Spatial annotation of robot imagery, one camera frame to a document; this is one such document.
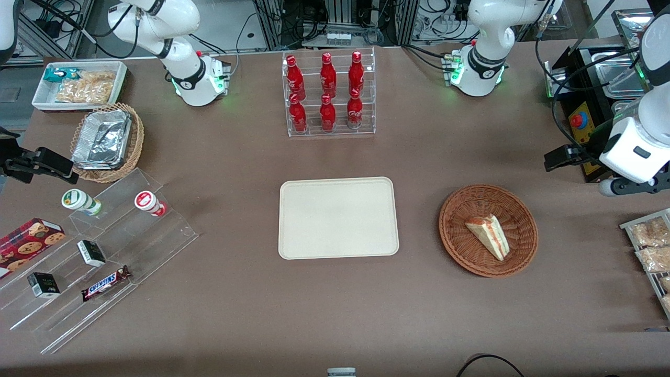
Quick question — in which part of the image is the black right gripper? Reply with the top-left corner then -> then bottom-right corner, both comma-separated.
0,149 -> 74,184

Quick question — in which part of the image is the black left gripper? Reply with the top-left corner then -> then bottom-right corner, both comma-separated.
544,146 -> 597,172

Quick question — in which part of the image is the triangular sandwich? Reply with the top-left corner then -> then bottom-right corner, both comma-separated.
464,214 -> 511,261

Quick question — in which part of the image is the oval tan wicker basket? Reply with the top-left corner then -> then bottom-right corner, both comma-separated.
70,103 -> 145,183

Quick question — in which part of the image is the round brown wicker basket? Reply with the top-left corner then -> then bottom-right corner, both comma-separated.
439,184 -> 539,278

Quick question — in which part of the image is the metal snack tray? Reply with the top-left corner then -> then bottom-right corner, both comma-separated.
620,208 -> 670,320

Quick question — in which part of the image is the steel tray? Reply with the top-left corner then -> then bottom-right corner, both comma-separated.
611,8 -> 655,50

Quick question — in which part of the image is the beige rectangular tray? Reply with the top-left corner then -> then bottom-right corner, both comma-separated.
278,176 -> 399,260

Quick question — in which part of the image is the green lid yoghurt cup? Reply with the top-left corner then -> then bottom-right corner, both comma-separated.
61,189 -> 103,216

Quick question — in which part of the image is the aluminium foil container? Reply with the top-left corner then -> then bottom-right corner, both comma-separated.
72,109 -> 132,170

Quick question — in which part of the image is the yellow emergency stop box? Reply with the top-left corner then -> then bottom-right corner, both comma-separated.
568,101 -> 604,176

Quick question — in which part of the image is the white rectangular bin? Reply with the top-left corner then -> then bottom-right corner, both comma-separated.
32,61 -> 128,112

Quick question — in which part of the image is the clear bag of crackers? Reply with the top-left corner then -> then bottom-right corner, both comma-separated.
55,71 -> 116,104

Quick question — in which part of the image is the red cookie box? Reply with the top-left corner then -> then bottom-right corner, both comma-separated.
0,218 -> 66,279

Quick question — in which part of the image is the small black green carton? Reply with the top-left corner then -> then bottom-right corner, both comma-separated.
27,272 -> 61,300
76,239 -> 107,268

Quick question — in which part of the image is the red lid yoghurt cup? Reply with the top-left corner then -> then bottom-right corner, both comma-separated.
134,191 -> 168,217

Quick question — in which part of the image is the teal snack packet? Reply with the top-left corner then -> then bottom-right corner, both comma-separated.
44,68 -> 80,83

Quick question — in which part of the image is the steel food pan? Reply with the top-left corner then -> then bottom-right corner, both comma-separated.
585,49 -> 647,98

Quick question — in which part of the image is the clear acrylic stepped display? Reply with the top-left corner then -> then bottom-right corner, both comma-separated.
0,168 -> 199,354

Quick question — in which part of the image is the clear bag of snacks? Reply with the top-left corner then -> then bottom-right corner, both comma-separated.
630,217 -> 670,247
635,246 -> 670,273

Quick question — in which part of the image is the snickers chocolate bar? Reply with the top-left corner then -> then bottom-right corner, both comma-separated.
81,265 -> 131,302

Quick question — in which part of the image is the red cola bottle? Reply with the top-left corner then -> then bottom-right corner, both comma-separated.
349,51 -> 365,96
320,52 -> 337,98
320,94 -> 337,131
285,55 -> 306,101
347,88 -> 363,129
289,93 -> 308,133

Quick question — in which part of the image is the clear acrylic bottle rack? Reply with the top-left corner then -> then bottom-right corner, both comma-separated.
282,47 -> 376,138

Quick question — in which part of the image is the black floor cable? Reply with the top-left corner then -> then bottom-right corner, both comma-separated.
455,354 -> 527,377

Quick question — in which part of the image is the aluminium frame rack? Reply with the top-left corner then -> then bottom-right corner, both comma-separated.
253,0 -> 420,49

